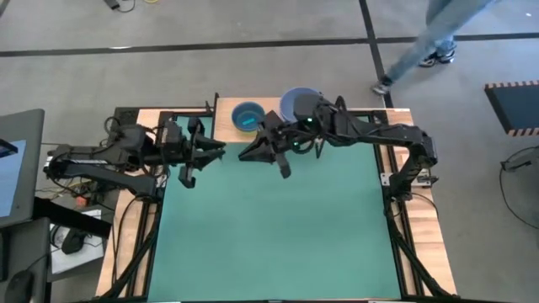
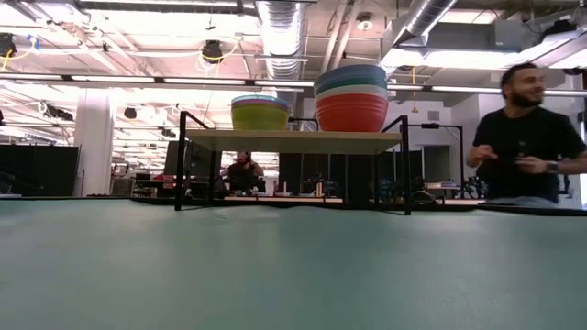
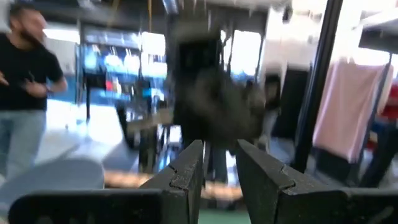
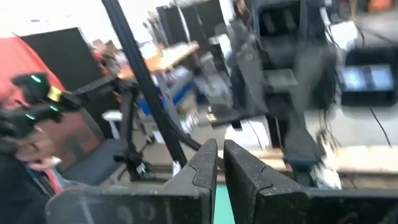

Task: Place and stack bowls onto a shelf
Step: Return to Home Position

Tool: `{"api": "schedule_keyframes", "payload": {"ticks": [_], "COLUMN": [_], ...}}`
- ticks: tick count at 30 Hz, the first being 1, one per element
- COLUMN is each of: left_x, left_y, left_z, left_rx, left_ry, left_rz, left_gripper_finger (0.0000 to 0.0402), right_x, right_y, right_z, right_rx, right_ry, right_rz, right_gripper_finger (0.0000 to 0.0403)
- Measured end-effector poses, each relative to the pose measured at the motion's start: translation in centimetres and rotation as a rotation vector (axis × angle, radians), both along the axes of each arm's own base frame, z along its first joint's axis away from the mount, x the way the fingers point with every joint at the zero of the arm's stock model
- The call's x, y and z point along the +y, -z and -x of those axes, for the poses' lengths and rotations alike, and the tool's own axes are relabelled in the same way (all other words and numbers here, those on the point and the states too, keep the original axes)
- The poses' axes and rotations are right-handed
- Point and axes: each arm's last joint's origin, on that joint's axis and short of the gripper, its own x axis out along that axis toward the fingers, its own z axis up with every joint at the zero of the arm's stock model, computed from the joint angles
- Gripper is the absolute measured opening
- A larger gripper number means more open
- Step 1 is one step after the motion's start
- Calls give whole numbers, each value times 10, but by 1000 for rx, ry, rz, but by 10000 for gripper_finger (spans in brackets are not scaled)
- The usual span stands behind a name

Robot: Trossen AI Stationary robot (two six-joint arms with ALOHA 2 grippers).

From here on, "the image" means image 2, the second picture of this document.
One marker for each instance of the small translucent yellow bowl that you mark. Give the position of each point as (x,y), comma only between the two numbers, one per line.
(260,120)

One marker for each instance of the silver ventilation duct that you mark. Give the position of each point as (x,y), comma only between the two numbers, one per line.
(280,41)

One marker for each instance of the wooden shelf with black legs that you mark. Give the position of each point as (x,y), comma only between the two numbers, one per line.
(293,139)

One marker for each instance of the small translucent cyan bowl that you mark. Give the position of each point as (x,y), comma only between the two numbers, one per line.
(260,98)

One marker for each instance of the small translucent green bowl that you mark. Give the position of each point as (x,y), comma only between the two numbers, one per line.
(260,108)

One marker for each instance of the black partition panel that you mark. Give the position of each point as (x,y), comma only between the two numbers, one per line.
(39,170)

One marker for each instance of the large red bowl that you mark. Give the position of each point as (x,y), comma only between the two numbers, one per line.
(351,114)

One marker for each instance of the seated person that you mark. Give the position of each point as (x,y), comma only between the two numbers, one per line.
(243,176)

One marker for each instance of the large dark teal bowl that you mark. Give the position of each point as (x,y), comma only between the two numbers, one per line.
(351,80)

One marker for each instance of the green table mat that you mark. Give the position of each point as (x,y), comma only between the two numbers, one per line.
(293,266)

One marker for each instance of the white column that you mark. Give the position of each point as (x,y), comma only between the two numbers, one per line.
(94,142)

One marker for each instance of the large periwinkle blue bowl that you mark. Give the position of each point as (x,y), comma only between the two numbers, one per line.
(350,70)

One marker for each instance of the black ceiling camera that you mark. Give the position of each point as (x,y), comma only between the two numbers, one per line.
(212,50)

